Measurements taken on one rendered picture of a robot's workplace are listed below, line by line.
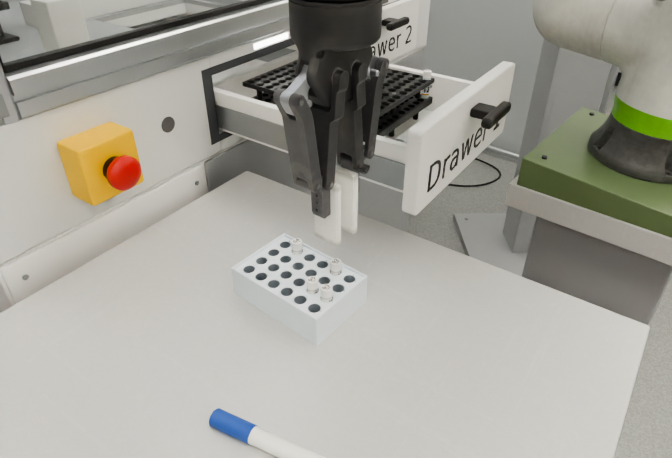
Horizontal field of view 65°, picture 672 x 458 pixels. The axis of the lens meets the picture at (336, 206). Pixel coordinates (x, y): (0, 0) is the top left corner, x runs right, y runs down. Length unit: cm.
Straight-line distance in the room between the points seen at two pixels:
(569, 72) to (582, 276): 84
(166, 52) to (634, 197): 64
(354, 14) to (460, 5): 212
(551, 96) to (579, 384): 119
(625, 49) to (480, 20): 170
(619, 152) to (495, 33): 167
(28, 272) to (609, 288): 80
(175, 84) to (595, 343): 58
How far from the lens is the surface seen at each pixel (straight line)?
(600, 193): 80
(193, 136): 78
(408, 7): 119
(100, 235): 74
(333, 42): 42
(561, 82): 165
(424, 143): 58
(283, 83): 79
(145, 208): 76
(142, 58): 71
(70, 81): 66
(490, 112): 68
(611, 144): 86
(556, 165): 82
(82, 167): 63
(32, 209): 68
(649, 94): 82
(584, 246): 90
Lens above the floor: 117
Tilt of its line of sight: 33 degrees down
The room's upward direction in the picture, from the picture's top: straight up
